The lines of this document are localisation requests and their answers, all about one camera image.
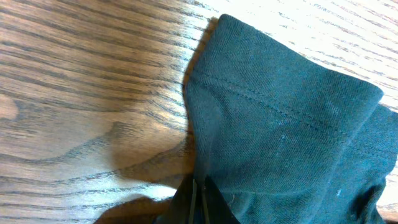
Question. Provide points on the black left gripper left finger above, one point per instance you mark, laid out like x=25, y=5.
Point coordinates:
x=181, y=204

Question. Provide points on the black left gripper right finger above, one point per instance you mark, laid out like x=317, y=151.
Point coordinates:
x=215, y=210

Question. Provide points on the black t-shirt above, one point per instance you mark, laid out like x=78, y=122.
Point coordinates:
x=285, y=139

